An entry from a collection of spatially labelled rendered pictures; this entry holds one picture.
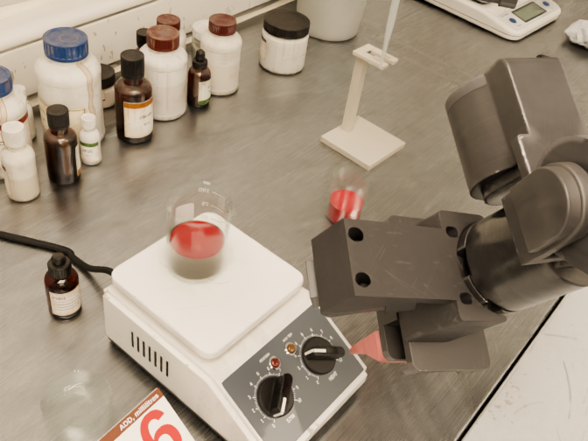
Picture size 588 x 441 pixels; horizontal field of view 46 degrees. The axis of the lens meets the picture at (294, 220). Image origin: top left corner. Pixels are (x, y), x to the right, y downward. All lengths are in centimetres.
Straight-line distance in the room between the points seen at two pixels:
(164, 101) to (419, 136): 34
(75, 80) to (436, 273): 52
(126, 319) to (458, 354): 27
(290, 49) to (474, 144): 63
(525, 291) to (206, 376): 26
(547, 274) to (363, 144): 55
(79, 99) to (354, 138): 34
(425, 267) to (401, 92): 67
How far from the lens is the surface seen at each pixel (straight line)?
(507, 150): 39
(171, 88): 88
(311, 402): 57
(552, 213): 31
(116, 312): 59
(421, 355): 43
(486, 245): 39
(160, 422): 57
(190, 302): 56
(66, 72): 80
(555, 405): 69
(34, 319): 67
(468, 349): 46
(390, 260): 37
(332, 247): 37
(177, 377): 57
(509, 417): 67
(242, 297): 56
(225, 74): 94
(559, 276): 37
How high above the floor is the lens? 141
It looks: 42 degrees down
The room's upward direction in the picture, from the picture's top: 10 degrees clockwise
